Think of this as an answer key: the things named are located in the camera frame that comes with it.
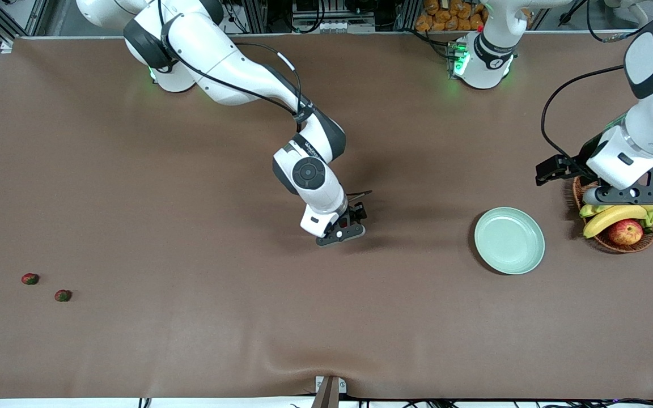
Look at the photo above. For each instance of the light green round plate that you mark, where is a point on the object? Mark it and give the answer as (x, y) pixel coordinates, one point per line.
(509, 241)

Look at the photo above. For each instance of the pile of orange round objects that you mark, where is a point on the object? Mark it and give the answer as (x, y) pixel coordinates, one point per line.
(451, 16)

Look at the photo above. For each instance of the red yellow apple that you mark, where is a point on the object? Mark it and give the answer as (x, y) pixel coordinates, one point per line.
(625, 232)

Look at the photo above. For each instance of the red strawberry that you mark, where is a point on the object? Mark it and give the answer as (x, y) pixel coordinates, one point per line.
(30, 279)
(63, 295)

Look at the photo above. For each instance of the yellow banana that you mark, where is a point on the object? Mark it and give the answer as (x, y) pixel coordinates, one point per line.
(588, 210)
(610, 219)

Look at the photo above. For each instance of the small metal bracket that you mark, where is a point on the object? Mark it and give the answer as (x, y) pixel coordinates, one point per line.
(342, 386)

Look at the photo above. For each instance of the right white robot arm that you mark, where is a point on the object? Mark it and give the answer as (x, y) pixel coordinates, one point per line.
(219, 62)

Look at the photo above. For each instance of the brown narrow post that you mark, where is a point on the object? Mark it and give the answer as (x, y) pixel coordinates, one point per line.
(326, 396)

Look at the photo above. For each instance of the small board with green light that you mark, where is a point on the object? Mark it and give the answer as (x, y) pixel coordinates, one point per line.
(458, 59)

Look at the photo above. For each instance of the brown wicker basket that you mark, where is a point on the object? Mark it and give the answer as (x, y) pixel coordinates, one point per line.
(577, 195)

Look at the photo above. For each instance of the large table cover mat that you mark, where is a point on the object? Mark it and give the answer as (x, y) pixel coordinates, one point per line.
(190, 198)

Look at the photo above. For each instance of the aluminium profile post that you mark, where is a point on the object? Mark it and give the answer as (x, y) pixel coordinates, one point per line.
(255, 17)

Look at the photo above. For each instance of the white power strip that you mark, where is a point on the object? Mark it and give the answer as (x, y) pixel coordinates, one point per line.
(332, 26)

